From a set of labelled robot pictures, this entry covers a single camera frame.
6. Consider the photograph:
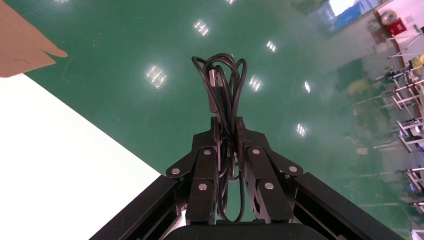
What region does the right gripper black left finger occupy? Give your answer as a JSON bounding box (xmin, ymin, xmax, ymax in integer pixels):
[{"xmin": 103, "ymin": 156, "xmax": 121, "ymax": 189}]
[{"xmin": 165, "ymin": 116, "xmax": 222, "ymax": 225}]

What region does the black USB cable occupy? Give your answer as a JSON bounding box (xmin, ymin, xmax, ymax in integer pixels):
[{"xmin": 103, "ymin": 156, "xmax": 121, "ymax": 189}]
[{"xmin": 191, "ymin": 52, "xmax": 249, "ymax": 223}]

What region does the beige round cable reel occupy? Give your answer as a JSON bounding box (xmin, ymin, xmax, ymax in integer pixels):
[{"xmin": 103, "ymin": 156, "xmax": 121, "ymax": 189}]
[{"xmin": 379, "ymin": 9, "xmax": 398, "ymax": 26}]

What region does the red wall cabinet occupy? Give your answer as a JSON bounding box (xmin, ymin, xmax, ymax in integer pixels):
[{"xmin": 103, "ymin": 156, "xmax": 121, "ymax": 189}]
[{"xmin": 384, "ymin": 18, "xmax": 408, "ymax": 38}]

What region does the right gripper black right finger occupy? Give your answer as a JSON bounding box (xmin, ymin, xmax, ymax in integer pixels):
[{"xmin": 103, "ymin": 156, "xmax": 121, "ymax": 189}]
[{"xmin": 235, "ymin": 116, "xmax": 304, "ymax": 224}]

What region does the open brown cardboard storage box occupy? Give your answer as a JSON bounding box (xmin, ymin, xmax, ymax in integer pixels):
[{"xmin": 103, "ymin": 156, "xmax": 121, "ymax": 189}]
[{"xmin": 0, "ymin": 0, "xmax": 69, "ymax": 79}]

